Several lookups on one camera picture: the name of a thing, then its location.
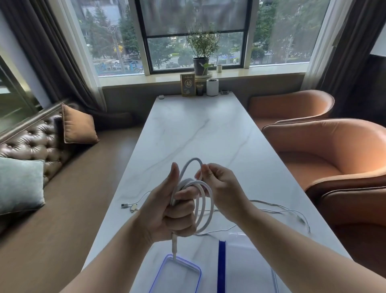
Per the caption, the white sheer curtain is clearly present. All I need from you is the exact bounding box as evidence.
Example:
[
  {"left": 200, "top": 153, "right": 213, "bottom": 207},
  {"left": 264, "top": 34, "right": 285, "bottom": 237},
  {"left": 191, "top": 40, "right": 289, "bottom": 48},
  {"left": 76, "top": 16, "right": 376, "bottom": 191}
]
[
  {"left": 301, "top": 0, "right": 343, "bottom": 91},
  {"left": 50, "top": 0, "right": 107, "bottom": 111}
]

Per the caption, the person's left hand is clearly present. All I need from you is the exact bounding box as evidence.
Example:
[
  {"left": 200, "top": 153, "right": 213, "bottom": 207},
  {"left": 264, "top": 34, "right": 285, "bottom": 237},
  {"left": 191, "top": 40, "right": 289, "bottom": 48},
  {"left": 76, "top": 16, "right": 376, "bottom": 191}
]
[{"left": 139, "top": 162, "right": 198, "bottom": 244}]

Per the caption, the pale grey blue cushion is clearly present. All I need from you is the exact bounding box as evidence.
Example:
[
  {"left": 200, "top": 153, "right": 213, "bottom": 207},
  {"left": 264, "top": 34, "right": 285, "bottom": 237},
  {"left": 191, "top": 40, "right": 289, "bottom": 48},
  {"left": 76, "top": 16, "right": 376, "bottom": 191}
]
[{"left": 0, "top": 157, "right": 46, "bottom": 216}]

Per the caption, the thin white cable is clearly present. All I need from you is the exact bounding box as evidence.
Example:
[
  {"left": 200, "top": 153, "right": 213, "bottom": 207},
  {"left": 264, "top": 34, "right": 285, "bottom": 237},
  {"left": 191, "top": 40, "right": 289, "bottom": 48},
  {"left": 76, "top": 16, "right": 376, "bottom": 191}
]
[
  {"left": 121, "top": 190, "right": 153, "bottom": 214},
  {"left": 195, "top": 199, "right": 312, "bottom": 237}
]

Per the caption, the orange brown cushion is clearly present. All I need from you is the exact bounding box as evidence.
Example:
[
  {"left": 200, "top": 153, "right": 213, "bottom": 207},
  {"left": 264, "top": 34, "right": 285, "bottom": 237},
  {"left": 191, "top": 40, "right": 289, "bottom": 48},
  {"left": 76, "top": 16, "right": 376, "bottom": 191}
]
[{"left": 61, "top": 103, "right": 100, "bottom": 145}]

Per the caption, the black window frame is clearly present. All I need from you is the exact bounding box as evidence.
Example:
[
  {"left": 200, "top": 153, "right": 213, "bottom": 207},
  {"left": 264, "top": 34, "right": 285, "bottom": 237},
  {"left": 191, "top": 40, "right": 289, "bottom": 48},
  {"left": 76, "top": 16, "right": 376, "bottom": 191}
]
[{"left": 135, "top": 0, "right": 260, "bottom": 75}]

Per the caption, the clear container with blue rim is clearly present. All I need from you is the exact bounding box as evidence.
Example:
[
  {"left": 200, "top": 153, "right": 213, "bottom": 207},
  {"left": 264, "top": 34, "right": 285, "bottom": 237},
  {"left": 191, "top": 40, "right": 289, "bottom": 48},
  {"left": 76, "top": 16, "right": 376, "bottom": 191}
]
[{"left": 149, "top": 254, "right": 202, "bottom": 293}]

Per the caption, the grey roller blind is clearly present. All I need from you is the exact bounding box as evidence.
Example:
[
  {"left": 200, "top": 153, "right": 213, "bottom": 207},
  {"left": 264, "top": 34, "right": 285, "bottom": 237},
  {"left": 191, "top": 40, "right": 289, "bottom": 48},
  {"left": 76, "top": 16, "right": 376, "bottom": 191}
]
[{"left": 140, "top": 0, "right": 251, "bottom": 39}]

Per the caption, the white cylindrical canister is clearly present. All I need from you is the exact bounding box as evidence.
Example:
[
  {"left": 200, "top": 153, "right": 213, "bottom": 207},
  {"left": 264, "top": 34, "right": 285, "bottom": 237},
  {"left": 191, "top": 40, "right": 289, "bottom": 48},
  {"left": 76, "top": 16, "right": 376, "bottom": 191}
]
[{"left": 206, "top": 78, "right": 219, "bottom": 97}]

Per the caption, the dark brown curtain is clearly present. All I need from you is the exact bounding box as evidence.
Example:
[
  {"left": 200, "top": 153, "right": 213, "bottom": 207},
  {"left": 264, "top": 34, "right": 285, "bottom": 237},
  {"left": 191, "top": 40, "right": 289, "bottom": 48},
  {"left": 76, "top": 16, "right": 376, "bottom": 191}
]
[
  {"left": 0, "top": 0, "right": 98, "bottom": 110},
  {"left": 316, "top": 0, "right": 386, "bottom": 119}
]

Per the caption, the person's right hand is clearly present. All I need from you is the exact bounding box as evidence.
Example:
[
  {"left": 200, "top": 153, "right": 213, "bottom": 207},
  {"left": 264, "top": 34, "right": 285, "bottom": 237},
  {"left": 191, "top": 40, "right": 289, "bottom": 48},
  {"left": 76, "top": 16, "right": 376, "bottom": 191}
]
[{"left": 194, "top": 163, "right": 257, "bottom": 225}]

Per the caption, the person's right forearm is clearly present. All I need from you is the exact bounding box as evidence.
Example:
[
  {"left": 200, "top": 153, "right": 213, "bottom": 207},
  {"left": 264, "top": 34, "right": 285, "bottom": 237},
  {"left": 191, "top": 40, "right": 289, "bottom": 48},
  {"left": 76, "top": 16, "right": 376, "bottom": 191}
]
[{"left": 234, "top": 201, "right": 386, "bottom": 293}]

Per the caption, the brown table sign card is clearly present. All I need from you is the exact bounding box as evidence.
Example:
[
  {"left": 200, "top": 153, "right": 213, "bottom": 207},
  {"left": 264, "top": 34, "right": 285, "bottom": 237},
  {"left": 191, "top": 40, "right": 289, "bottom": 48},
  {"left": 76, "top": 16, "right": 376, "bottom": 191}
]
[{"left": 180, "top": 73, "right": 196, "bottom": 97}]

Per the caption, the person's left forearm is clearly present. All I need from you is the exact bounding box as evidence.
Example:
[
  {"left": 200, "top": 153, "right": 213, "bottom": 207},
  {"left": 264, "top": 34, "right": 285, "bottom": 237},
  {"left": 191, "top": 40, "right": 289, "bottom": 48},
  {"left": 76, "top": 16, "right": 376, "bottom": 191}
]
[{"left": 60, "top": 211, "right": 156, "bottom": 293}]

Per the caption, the potted plant in black pot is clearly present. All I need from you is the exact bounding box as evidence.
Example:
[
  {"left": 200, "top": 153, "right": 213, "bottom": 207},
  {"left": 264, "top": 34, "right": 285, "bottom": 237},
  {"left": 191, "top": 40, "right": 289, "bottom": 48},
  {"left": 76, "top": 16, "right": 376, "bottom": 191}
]
[{"left": 185, "top": 24, "right": 222, "bottom": 76}]

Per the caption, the thick white cable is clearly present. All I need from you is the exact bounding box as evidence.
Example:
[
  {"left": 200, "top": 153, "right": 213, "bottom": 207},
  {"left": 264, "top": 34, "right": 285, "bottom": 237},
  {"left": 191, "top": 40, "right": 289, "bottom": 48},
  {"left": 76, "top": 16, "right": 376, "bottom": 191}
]
[{"left": 170, "top": 157, "right": 215, "bottom": 262}]

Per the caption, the brown tufted leather sofa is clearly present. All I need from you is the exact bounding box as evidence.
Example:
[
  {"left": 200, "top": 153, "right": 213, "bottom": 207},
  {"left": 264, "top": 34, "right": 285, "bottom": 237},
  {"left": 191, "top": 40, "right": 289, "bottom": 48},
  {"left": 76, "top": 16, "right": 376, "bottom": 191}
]
[{"left": 0, "top": 102, "right": 101, "bottom": 237}]

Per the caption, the orange leather armchair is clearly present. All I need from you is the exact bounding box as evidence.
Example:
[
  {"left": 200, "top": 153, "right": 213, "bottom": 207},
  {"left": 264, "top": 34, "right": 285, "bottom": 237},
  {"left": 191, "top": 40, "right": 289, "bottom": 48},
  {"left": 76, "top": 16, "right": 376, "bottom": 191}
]
[
  {"left": 248, "top": 90, "right": 335, "bottom": 130},
  {"left": 319, "top": 187, "right": 386, "bottom": 280},
  {"left": 261, "top": 118, "right": 386, "bottom": 206}
]

